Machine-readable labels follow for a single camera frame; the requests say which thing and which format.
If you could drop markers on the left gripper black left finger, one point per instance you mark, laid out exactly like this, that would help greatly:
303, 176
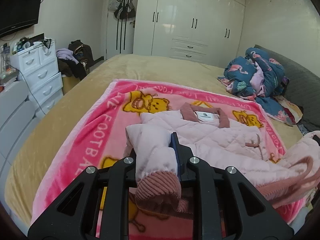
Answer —
95, 205

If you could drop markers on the pink bear fleece blanket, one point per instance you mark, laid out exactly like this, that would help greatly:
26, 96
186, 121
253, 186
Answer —
155, 160

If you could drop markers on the white wardrobe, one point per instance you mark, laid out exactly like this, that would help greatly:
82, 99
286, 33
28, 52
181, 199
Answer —
204, 31

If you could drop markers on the grey quilted headboard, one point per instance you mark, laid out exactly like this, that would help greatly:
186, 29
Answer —
303, 89

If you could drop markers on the blue flamingo quilt pile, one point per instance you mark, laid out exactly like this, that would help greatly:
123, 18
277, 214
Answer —
260, 78

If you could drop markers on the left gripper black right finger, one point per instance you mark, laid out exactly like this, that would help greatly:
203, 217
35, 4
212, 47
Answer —
225, 204

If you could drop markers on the white drawer chest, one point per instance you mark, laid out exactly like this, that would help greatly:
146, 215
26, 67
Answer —
38, 67

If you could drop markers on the dark clothes pile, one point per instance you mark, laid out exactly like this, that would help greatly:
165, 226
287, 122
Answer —
76, 60

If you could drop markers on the pink quilted jacket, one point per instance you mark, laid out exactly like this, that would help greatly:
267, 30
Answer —
221, 142

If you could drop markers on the hanging bags on door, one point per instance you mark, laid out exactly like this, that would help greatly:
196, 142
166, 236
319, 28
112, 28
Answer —
122, 9

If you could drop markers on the tan bed cover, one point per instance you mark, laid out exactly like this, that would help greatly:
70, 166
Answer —
75, 97

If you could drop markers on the black wall television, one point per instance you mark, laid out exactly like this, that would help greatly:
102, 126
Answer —
17, 15

